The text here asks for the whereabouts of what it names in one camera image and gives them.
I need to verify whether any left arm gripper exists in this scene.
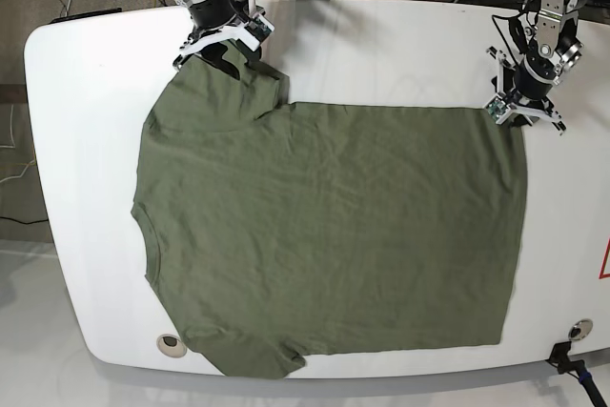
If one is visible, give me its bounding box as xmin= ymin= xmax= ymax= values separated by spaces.
xmin=483 ymin=47 xmax=566 ymax=134

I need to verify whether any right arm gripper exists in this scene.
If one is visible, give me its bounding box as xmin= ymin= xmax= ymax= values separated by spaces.
xmin=173 ymin=0 xmax=275 ymax=77

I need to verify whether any olive green T-shirt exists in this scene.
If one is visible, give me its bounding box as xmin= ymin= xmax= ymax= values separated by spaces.
xmin=132 ymin=58 xmax=527 ymax=378

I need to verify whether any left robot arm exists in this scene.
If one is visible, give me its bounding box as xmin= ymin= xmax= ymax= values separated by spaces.
xmin=262 ymin=0 xmax=582 ymax=132

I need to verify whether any black flat bar under table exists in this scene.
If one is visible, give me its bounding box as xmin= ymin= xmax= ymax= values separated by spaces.
xmin=49 ymin=8 xmax=123 ymax=25

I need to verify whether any right table cable grommet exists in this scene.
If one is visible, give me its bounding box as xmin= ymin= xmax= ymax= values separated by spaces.
xmin=568 ymin=318 xmax=594 ymax=341

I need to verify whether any table cable grommet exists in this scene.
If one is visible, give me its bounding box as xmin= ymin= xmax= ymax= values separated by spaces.
xmin=156 ymin=334 xmax=188 ymax=358
xmin=568 ymin=318 xmax=594 ymax=341

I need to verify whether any black clamp with cable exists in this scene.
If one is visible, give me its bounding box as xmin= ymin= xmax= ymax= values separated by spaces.
xmin=546 ymin=341 xmax=607 ymax=407

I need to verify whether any left table cable grommet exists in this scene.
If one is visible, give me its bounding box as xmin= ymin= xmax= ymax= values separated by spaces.
xmin=156 ymin=334 xmax=188 ymax=358

